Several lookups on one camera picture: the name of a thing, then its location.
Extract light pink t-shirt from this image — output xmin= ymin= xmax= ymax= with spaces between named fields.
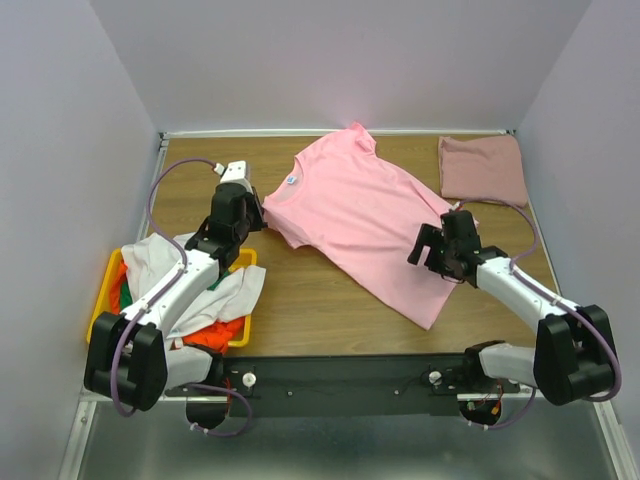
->
xmin=263 ymin=123 xmax=454 ymax=330

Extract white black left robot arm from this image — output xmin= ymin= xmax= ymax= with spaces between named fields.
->
xmin=84 ymin=181 xmax=266 ymax=417

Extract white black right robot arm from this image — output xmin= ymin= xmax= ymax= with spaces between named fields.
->
xmin=408 ymin=210 xmax=622 ymax=406

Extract folded dusty pink t-shirt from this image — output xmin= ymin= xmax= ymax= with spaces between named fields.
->
xmin=438 ymin=135 xmax=528 ymax=207

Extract white t-shirt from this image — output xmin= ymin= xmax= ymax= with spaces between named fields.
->
xmin=121 ymin=233 xmax=266 ymax=344

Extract orange t-shirt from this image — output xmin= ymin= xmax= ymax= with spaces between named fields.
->
xmin=94 ymin=257 xmax=251 ymax=353

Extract yellow plastic bin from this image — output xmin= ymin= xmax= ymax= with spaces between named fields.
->
xmin=86 ymin=248 xmax=260 ymax=349

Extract green t-shirt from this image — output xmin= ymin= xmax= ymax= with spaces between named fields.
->
xmin=118 ymin=279 xmax=224 ymax=314

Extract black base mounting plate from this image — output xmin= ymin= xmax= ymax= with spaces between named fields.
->
xmin=167 ymin=353 xmax=523 ymax=418

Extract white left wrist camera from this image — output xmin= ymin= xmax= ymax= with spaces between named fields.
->
xmin=214 ymin=160 xmax=253 ymax=193

